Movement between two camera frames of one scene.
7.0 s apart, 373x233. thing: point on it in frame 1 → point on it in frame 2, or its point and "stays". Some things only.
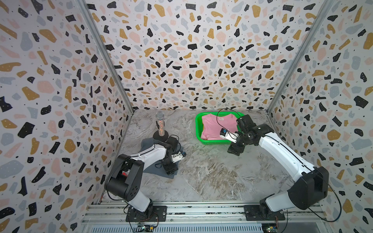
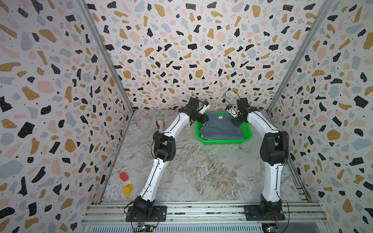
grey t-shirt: x=146 y=142 → x=219 y=126
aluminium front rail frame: x=205 y=218 stays
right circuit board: x=269 y=227 stays
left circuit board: x=144 y=228 stays
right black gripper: x=232 y=147 → x=233 y=120
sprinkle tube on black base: x=161 y=135 stays
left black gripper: x=172 y=169 → x=205 y=118
